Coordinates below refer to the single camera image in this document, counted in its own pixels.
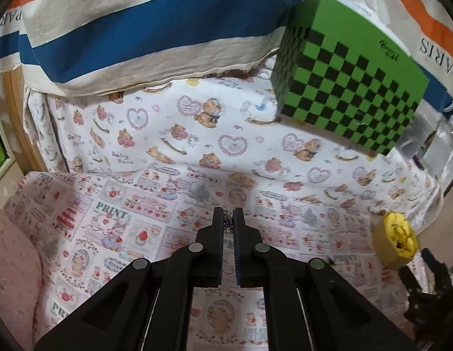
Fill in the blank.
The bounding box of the striped lettered cloth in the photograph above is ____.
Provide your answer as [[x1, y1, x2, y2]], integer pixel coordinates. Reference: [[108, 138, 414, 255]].
[[0, 0, 453, 118]]

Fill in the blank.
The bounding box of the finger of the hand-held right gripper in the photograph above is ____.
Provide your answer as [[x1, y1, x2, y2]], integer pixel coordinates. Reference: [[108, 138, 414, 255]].
[[421, 248, 453, 294], [399, 264, 426, 295]]

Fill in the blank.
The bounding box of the strawberry print cloth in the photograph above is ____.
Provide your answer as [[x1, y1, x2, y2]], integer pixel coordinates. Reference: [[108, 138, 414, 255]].
[[4, 168, 432, 351]]

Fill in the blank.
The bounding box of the yellow cloth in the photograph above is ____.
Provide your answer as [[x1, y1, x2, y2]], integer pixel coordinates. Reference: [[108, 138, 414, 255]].
[[382, 212, 419, 259]]

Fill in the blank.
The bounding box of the small tan cardboard box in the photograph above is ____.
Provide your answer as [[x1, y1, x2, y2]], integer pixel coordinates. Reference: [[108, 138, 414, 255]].
[[371, 221, 413, 271]]

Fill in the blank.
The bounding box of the bear print cloth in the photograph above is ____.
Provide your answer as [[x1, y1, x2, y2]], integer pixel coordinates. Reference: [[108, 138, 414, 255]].
[[24, 71, 443, 227]]

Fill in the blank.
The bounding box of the green checkered tissue box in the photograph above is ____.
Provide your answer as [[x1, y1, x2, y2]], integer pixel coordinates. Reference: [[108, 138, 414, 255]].
[[270, 0, 430, 156]]

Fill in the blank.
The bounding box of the wooden frame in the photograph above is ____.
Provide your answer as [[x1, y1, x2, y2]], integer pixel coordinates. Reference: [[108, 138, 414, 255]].
[[2, 69, 49, 173]]

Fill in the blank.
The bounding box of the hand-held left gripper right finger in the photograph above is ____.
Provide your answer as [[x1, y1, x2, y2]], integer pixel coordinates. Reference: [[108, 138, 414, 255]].
[[232, 207, 419, 351]]

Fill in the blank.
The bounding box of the pink cushion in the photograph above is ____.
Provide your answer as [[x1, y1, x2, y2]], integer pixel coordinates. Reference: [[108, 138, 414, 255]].
[[0, 199, 43, 341]]

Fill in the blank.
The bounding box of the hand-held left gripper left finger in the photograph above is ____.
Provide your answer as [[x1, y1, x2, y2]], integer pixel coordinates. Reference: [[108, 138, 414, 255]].
[[34, 207, 226, 351]]

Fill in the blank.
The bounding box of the clear plastic cup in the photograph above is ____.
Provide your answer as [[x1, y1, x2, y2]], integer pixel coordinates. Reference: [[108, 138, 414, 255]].
[[395, 113, 441, 162]]

